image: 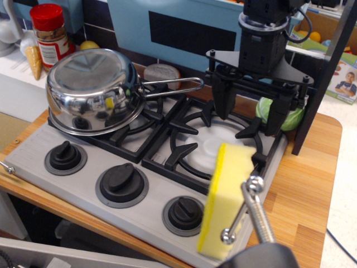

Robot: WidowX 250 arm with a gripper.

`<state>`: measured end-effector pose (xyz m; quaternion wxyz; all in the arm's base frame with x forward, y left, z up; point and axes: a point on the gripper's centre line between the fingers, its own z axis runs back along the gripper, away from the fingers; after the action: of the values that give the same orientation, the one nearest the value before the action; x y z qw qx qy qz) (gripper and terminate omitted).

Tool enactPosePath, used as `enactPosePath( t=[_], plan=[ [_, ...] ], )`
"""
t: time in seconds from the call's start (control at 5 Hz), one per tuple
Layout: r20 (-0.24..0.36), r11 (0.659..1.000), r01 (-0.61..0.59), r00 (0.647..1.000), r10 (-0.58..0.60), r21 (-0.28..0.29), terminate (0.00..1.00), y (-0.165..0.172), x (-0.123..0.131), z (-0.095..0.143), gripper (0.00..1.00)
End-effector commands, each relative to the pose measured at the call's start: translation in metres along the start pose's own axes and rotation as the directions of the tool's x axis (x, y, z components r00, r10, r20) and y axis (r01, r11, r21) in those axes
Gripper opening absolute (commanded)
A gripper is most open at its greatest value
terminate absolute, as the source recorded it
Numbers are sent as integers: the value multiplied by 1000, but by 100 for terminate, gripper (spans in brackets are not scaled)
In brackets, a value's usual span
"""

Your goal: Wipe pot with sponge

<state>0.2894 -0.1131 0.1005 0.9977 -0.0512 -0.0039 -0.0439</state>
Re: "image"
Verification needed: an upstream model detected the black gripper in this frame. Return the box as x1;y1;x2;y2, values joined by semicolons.
206;25;314;136

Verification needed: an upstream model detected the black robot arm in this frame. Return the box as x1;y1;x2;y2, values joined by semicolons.
206;1;313;136

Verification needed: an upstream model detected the yellow sponge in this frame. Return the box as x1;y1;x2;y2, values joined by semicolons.
197;143;257;260

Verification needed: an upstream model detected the stainless steel pot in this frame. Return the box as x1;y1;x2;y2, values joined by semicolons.
46;49;204;136

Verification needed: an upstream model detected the green toy cabbage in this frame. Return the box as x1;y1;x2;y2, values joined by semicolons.
255;97;305;131

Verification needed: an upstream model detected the right black burner grate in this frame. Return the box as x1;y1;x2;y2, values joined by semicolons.
142;98;287;194

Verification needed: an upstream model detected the black burner grate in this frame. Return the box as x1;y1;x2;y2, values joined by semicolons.
142;98;287;194
48;84;186;163

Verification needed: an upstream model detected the cardboard toy box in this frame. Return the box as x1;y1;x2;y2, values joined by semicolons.
296;6;356;104

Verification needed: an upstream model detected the toy bread slice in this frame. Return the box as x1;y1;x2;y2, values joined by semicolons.
143;64;181;82

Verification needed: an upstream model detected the light blue toy oven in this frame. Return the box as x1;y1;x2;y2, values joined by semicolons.
108;1;245;71

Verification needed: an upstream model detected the left black burner grate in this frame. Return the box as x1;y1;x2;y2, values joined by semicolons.
48;84;186;163

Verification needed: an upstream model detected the grey toy stove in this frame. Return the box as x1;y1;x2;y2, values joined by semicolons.
4;95;287;267

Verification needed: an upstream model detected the right black stove knob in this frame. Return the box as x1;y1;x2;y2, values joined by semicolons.
162;196;204;237

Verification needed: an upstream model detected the black stove knob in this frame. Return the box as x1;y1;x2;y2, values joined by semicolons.
162;196;204;237
44;141;88;176
95;162;149;209

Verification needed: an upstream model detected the middle black stove knob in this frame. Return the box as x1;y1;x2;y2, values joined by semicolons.
95;162;149;209

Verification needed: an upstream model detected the metal clamp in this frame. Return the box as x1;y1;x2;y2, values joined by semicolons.
220;176;299;267

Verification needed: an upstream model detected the yellow toy lemon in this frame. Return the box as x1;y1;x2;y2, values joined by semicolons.
79;40;100;50

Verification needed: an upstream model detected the left black stove knob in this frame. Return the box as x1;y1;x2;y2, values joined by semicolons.
44;141;88;176

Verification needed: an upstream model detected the red lid spice jar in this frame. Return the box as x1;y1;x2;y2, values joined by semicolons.
30;3;75;72

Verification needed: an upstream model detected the toy ice cream cone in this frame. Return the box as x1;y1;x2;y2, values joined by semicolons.
20;30;42;80

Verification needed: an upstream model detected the grey toy faucet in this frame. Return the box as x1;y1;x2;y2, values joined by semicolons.
1;0;24;57

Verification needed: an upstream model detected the small metal screw knob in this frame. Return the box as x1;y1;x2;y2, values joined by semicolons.
0;162;15;175

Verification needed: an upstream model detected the black cable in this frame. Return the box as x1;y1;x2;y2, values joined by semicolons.
283;7;312;44

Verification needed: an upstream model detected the black vertical post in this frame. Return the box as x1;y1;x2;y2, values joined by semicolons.
292;1;356;155

